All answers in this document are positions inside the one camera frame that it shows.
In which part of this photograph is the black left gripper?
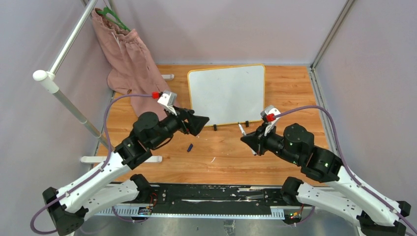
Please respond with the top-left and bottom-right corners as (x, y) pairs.
(150, 105), (209, 149)

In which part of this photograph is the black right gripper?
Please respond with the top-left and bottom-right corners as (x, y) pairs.
(241, 121), (301, 165)

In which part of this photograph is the white whiteboard marker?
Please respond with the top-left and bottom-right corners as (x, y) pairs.
(238, 122), (257, 156)

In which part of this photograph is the yellow framed whiteboard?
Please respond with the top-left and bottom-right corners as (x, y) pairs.
(187, 64), (266, 126)

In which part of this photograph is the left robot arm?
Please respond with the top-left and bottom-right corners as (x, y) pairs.
(42, 107), (209, 236)

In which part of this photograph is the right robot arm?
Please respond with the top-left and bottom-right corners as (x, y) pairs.
(241, 123), (411, 236)

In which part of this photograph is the pink cloth garment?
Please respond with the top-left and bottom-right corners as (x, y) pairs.
(91, 8), (179, 119)

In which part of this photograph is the green clothes hanger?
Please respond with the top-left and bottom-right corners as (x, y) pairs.
(96, 6), (131, 31)

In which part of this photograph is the metal clothes rack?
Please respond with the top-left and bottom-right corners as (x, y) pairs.
(32, 0), (175, 165)

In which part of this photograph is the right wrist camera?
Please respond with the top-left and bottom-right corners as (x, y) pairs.
(260, 105), (281, 136)

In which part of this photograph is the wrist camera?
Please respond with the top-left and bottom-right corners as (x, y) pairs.
(260, 105), (281, 136)
(151, 90), (178, 116)

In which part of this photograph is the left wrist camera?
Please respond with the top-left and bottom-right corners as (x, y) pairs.
(151, 90), (178, 116)

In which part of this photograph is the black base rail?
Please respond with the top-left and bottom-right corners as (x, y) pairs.
(98, 183), (312, 224)

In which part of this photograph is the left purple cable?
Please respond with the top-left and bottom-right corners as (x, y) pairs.
(30, 93), (160, 235)

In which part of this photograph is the purple cable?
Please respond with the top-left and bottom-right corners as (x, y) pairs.
(267, 105), (417, 236)
(30, 93), (160, 235)

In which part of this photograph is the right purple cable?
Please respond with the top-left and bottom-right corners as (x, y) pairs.
(267, 105), (417, 236)

